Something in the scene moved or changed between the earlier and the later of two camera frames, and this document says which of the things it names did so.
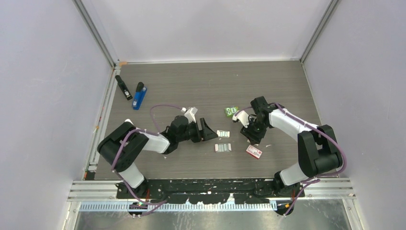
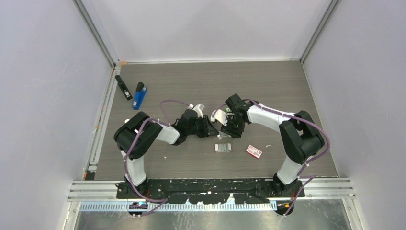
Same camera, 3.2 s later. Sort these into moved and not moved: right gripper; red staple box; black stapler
Moved: right gripper
Not moved: black stapler; red staple box
